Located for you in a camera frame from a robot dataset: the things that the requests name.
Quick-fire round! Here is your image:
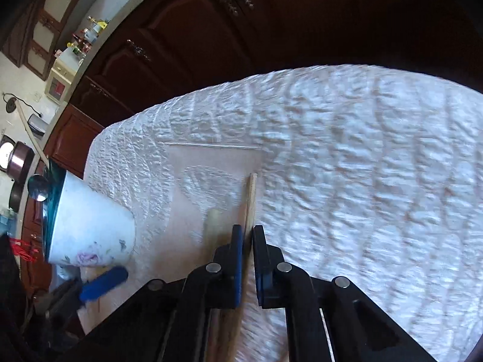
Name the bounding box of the brown wooden chopstick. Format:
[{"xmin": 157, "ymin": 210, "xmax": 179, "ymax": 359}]
[{"xmin": 226, "ymin": 173, "xmax": 258, "ymax": 362}]

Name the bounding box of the white floral cup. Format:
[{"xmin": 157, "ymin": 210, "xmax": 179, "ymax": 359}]
[{"xmin": 41, "ymin": 158, "xmax": 136, "ymax": 268}]

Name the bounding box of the dark wooden kitchen cabinet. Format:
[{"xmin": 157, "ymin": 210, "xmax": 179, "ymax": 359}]
[{"xmin": 21, "ymin": 0, "xmax": 483, "ymax": 272}]

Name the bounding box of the cream countertop appliance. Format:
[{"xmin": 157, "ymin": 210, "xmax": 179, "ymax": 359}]
[{"xmin": 44, "ymin": 47, "xmax": 85, "ymax": 102}]

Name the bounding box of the metal spoon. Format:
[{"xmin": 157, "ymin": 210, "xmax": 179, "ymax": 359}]
[{"xmin": 27, "ymin": 173, "xmax": 51, "ymax": 201}]

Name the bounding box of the copper metal pot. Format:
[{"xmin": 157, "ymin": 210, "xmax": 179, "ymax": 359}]
[{"xmin": 8, "ymin": 141, "xmax": 34, "ymax": 182}]

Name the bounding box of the red tassel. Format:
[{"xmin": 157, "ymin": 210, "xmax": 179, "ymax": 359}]
[{"xmin": 9, "ymin": 238, "xmax": 40, "ymax": 262}]

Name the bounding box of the quilted white tablecloth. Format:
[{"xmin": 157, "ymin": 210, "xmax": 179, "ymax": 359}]
[{"xmin": 77, "ymin": 64, "xmax": 483, "ymax": 362}]

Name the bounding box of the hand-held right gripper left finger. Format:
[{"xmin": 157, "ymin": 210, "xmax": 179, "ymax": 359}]
[{"xmin": 81, "ymin": 224, "xmax": 243, "ymax": 362}]

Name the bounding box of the row of small colourful bottles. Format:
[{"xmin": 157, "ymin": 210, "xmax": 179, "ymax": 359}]
[{"xmin": 56, "ymin": 15, "xmax": 110, "ymax": 59}]

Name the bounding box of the pale bamboo chopstick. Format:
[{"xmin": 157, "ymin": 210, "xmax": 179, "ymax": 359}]
[
  {"xmin": 17, "ymin": 106, "xmax": 50, "ymax": 163},
  {"xmin": 203, "ymin": 207, "xmax": 223, "ymax": 251}
]

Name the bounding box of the tall brown wall cabinet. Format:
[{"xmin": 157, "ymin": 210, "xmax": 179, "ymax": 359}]
[{"xmin": 0, "ymin": 0, "xmax": 84, "ymax": 80}]

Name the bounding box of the grey container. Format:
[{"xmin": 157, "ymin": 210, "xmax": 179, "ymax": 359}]
[{"xmin": 27, "ymin": 115, "xmax": 50, "ymax": 138}]

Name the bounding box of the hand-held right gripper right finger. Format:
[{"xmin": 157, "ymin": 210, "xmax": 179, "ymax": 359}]
[{"xmin": 253, "ymin": 225, "xmax": 438, "ymax": 362}]

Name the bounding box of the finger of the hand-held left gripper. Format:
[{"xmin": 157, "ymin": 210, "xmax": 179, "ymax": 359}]
[{"xmin": 45, "ymin": 265, "xmax": 130, "ymax": 319}]

